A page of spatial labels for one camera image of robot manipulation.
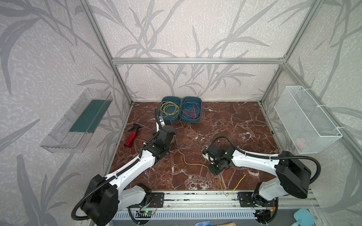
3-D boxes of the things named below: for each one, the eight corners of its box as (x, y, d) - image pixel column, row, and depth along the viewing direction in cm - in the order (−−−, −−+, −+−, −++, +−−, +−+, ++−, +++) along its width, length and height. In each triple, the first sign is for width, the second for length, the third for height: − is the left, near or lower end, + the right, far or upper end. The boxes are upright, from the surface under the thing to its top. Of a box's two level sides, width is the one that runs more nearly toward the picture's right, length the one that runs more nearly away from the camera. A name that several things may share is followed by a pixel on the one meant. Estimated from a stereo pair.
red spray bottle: (124, 146, 96) (122, 143, 93) (135, 126, 107) (134, 123, 104) (130, 147, 96) (128, 145, 93) (141, 127, 106) (140, 124, 103)
